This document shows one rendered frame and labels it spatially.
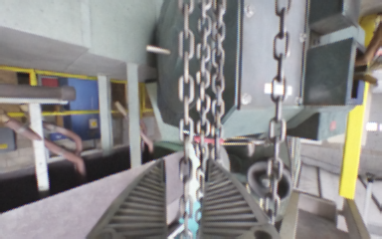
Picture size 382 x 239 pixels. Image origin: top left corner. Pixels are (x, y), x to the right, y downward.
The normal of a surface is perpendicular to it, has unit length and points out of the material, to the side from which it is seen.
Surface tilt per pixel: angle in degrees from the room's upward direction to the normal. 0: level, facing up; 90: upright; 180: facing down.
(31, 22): 90
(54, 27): 90
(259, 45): 90
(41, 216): 90
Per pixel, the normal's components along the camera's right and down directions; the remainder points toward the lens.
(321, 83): -0.87, 0.05
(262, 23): 0.50, 0.09
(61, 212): 0.76, 0.07
